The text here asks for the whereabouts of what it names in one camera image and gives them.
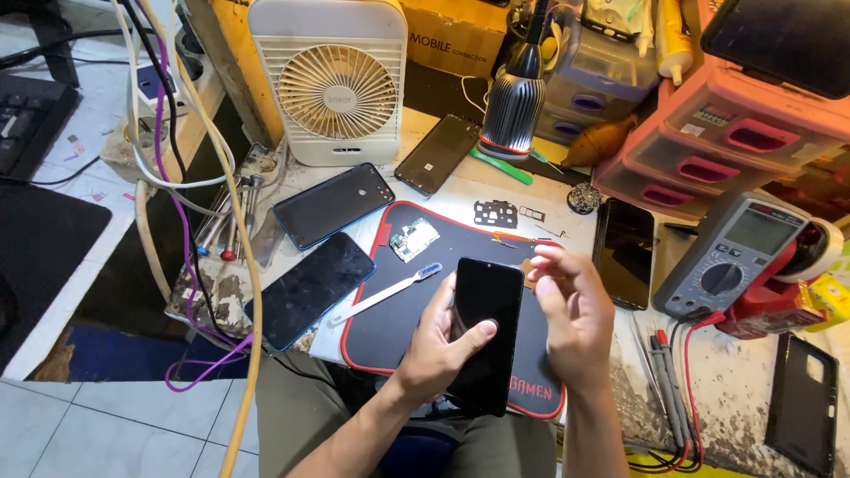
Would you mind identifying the black cable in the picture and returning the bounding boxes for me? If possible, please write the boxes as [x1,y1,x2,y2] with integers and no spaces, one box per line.
[120,0,267,353]

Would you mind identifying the orange flex cable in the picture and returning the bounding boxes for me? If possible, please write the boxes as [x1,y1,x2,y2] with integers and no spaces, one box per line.
[491,230,565,251]

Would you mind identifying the person's right hand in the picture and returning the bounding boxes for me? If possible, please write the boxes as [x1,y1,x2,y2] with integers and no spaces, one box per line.
[528,243,617,401]

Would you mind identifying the person's left hand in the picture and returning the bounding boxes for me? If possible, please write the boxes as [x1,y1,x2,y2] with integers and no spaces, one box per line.
[393,271,499,407]

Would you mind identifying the black glossy phone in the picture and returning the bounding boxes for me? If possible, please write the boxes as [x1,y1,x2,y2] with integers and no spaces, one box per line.
[591,197,656,312]

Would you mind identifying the yellow packet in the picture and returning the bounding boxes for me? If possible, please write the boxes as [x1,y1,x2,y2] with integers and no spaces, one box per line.
[804,272,850,334]

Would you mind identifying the dark phone back cover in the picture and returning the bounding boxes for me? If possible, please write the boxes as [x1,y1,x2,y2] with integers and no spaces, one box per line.
[394,113,482,197]

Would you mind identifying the red tape dispenser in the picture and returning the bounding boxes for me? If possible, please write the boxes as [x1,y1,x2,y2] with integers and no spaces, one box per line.
[716,239,827,341]

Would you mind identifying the clear plastic drawer unit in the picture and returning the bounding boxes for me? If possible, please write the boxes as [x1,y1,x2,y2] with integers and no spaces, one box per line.
[533,13,660,148]

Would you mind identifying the brown blower bulb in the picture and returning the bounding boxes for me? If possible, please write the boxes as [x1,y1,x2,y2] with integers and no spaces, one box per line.
[561,114,640,170]

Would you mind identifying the white power strip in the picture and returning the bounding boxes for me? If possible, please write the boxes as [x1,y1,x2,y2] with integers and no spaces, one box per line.
[126,27,227,167]

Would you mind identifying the black keyboard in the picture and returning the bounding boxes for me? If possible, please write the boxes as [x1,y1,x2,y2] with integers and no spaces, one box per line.
[0,73,82,184]

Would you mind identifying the blue-framed phone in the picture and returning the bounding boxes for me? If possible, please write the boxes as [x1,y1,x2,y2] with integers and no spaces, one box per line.
[272,162,397,251]
[244,231,377,353]

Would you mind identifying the white blue-bristled toothbrush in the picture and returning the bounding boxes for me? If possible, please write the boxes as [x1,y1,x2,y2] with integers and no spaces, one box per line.
[330,262,443,327]

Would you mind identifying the black phone shield frame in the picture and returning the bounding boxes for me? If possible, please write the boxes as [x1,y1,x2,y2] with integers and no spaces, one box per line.
[473,200,519,229]

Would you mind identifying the cream thick cable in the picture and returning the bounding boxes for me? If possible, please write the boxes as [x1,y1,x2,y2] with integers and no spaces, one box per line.
[109,0,264,478]

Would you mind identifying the yellow glue bottle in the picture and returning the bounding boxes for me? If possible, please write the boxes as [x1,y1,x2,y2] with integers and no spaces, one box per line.
[655,0,695,87]

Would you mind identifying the black multimeter probe lead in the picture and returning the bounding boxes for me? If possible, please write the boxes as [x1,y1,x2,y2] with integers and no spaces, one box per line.
[627,307,705,474]

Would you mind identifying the person's olive trousers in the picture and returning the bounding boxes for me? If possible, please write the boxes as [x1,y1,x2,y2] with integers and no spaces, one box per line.
[254,348,565,478]

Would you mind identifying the black tablet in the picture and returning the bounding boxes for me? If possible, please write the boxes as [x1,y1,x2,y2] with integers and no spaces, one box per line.
[700,0,850,100]

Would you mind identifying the black silver desk lamp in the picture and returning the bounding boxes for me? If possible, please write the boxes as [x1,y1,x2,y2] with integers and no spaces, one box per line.
[478,0,552,162]

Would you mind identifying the cardboard box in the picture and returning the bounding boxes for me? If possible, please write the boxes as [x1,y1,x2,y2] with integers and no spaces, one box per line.
[398,0,512,81]

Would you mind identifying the grey digital multimeter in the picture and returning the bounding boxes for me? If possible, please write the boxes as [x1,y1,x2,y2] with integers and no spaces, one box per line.
[653,192,811,320]

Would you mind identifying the purple cable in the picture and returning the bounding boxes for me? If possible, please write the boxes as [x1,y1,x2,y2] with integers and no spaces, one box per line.
[133,0,256,394]

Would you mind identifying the green plastic pry tool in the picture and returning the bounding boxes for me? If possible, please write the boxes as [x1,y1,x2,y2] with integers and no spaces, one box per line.
[469,146,534,186]

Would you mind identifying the black smartphone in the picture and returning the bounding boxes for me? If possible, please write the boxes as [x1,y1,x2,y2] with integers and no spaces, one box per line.
[444,256,525,418]

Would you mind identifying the white tape roll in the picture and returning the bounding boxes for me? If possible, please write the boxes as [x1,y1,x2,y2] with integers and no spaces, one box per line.
[777,218,846,285]

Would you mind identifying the red multimeter probe lead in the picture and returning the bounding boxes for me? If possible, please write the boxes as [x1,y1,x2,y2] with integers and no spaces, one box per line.
[654,311,726,474]

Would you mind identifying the metal tweezers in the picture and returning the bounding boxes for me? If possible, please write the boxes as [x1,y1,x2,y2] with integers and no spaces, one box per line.
[627,312,668,419]

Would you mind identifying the bunch of screwdrivers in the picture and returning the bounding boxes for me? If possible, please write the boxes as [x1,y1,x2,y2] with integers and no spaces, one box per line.
[193,171,267,262]

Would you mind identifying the green phone circuit board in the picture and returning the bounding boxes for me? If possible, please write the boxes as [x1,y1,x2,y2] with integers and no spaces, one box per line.
[388,217,441,264]

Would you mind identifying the black red-edged work mat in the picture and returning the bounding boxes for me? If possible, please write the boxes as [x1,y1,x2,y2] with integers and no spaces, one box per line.
[340,200,567,420]

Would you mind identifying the white desk fan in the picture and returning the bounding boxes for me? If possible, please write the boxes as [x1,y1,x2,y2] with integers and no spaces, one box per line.
[247,0,409,167]

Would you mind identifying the pink plastic drawer unit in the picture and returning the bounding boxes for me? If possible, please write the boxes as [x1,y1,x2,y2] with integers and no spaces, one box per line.
[592,56,850,221]

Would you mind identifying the blue stool seat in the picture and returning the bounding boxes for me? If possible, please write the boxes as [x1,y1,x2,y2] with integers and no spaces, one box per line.
[379,426,460,478]

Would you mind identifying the black phone case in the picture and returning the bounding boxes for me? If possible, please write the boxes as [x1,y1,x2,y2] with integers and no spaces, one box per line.
[764,332,840,478]

